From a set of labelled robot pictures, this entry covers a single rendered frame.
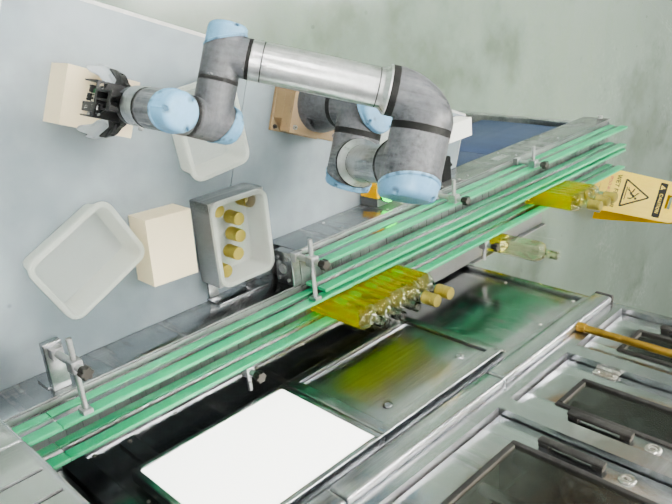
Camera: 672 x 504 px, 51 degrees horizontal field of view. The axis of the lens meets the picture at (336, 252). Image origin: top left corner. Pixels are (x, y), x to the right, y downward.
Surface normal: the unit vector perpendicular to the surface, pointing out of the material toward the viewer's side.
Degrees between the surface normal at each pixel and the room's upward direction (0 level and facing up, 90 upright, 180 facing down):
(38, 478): 90
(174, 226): 0
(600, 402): 90
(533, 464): 90
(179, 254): 0
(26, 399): 90
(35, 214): 0
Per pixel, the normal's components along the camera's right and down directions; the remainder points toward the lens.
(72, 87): 0.70, 0.21
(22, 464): -0.08, -0.93
